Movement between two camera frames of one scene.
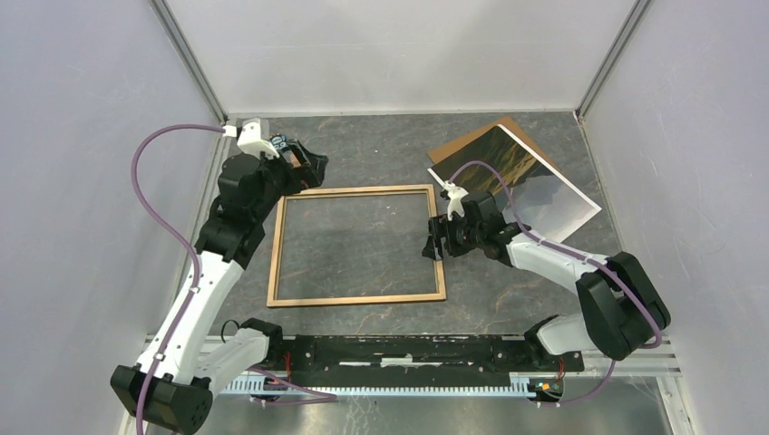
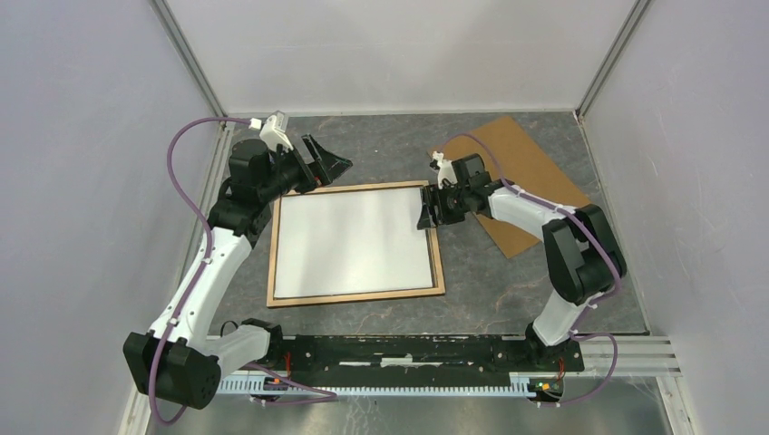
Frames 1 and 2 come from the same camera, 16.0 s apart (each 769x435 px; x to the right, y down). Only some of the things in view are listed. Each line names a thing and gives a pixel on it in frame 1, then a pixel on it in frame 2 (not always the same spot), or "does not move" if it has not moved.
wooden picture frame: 276,257 does not move
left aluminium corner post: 189,58 does not move
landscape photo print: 546,200 to 351,241
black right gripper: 440,227 to 433,196
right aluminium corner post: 611,57 does not move
